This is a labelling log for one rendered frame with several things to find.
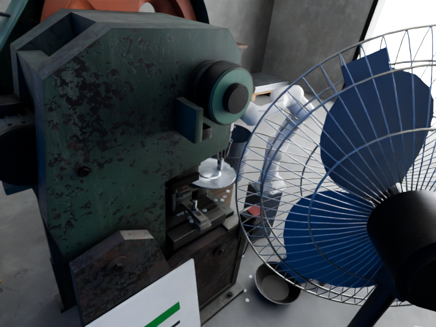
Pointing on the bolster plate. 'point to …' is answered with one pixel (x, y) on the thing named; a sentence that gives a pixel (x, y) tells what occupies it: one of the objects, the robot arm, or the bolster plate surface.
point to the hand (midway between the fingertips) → (220, 163)
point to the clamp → (202, 224)
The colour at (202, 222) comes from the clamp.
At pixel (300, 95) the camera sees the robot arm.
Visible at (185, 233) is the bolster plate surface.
